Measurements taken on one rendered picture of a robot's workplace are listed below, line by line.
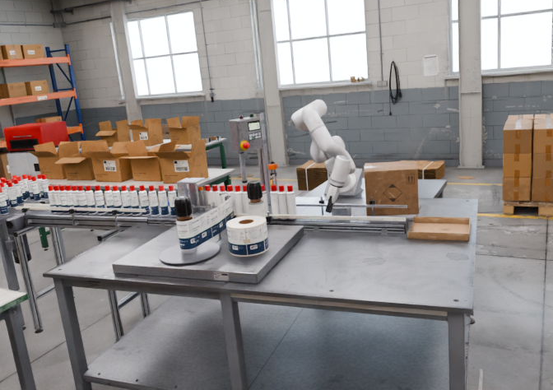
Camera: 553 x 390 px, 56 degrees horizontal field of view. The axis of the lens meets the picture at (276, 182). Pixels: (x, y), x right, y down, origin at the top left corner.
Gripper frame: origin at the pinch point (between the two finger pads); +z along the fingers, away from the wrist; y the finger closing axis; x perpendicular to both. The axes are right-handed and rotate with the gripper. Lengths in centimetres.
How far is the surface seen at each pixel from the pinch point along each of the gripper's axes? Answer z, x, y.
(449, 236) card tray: -14, 65, 13
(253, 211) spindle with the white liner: 3.4, -33.1, 32.3
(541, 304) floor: 48, 143, -92
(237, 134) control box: -24, -64, 1
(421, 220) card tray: -8, 50, -13
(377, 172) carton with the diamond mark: -24.1, 17.5, -18.9
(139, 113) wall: 184, -528, -592
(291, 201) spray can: 2.6, -21.8, 2.3
